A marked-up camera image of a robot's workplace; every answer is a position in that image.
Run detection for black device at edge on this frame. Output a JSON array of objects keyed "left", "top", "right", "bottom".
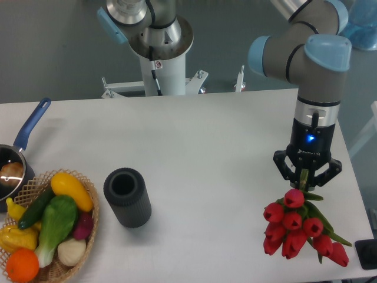
[{"left": 355, "top": 239, "right": 377, "bottom": 270}]

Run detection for white frame at right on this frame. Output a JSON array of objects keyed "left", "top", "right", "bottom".
[{"left": 348, "top": 101, "right": 376, "bottom": 159}]

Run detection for red tulip bouquet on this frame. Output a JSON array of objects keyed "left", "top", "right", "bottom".
[{"left": 263, "top": 169, "right": 352, "bottom": 267}]

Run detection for white garlic bulb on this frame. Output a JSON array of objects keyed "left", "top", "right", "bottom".
[{"left": 57, "top": 238, "right": 86, "bottom": 266}]

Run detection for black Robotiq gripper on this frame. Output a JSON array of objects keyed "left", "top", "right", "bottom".
[{"left": 273, "top": 119, "right": 342, "bottom": 190}]

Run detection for dark grey ribbed vase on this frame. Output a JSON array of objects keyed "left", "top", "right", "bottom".
[{"left": 103, "top": 167, "right": 152, "bottom": 228}]

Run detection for brown bread roll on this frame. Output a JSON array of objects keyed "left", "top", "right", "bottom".
[{"left": 1, "top": 162, "right": 24, "bottom": 187}]

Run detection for blue handled saucepan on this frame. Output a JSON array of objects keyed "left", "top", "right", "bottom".
[{"left": 1, "top": 98, "right": 51, "bottom": 213}]

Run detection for orange fruit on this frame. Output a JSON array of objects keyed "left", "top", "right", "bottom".
[{"left": 5, "top": 248, "right": 39, "bottom": 282}]

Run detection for yellow bell pepper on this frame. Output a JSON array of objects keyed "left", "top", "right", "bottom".
[{"left": 1, "top": 225, "right": 39, "bottom": 254}]

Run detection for yellow squash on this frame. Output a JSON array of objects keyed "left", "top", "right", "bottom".
[{"left": 51, "top": 172, "right": 94, "bottom": 212}]

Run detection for black base cable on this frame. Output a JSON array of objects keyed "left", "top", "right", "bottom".
[{"left": 148, "top": 45, "right": 164, "bottom": 97}]

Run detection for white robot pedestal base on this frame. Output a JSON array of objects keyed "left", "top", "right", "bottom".
[{"left": 97, "top": 8, "right": 209, "bottom": 98}]

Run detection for woven wicker basket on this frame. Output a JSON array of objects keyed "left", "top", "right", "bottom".
[{"left": 13, "top": 169, "right": 100, "bottom": 282}]

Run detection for small yellow banana pepper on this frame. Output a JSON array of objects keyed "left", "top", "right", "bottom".
[{"left": 6, "top": 198, "right": 26, "bottom": 221}]

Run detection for green bok choy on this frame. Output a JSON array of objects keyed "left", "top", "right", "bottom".
[{"left": 35, "top": 195, "right": 78, "bottom": 268}]

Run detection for purple red radish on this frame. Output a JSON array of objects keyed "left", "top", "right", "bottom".
[{"left": 72, "top": 212, "right": 94, "bottom": 240}]

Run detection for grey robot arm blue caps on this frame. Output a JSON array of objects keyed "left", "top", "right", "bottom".
[{"left": 97, "top": 1, "right": 352, "bottom": 191}]

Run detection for dark green cucumber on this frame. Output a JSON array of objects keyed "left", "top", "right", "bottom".
[{"left": 18, "top": 187, "right": 55, "bottom": 230}]

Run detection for blue plastic bag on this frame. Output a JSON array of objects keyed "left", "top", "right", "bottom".
[{"left": 342, "top": 0, "right": 376, "bottom": 51}]

